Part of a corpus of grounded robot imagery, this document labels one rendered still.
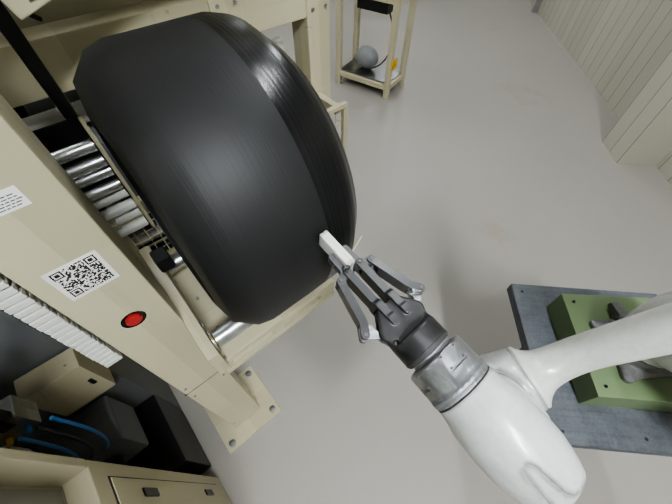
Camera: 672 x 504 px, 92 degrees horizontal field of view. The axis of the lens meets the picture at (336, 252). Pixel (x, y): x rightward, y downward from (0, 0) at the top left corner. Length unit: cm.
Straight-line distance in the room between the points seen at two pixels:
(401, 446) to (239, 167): 145
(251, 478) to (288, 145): 145
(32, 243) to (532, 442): 67
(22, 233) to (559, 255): 243
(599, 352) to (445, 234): 174
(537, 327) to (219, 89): 113
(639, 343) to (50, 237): 80
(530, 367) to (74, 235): 70
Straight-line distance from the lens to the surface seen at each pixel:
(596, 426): 124
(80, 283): 66
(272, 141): 48
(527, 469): 48
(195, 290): 107
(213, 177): 45
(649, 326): 58
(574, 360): 62
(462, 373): 45
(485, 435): 46
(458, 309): 197
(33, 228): 58
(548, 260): 241
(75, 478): 91
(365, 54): 360
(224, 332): 84
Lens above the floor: 166
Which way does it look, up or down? 54 degrees down
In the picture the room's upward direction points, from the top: straight up
